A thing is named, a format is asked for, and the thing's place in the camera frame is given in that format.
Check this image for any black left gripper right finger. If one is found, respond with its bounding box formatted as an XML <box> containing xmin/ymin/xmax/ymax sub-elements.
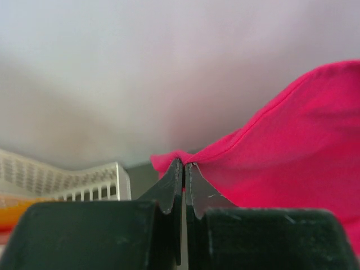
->
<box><xmin>184</xmin><ymin>164</ymin><xmax>359</xmax><ymax>269</ymax></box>

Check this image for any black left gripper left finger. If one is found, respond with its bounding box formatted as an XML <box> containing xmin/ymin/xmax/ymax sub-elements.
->
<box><xmin>1</xmin><ymin>159</ymin><xmax>183</xmax><ymax>270</ymax></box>

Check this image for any pink t shirt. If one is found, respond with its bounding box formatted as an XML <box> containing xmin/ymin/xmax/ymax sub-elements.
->
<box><xmin>151</xmin><ymin>60</ymin><xmax>359</xmax><ymax>253</ymax></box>

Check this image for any red orange folder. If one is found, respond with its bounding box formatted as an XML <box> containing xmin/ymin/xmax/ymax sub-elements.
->
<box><xmin>1</xmin><ymin>200</ymin><xmax>36</xmax><ymax>233</ymax></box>

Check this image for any white file organizer rack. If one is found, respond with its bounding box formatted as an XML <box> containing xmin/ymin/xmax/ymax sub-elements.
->
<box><xmin>1</xmin><ymin>150</ymin><xmax>131</xmax><ymax>208</ymax></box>

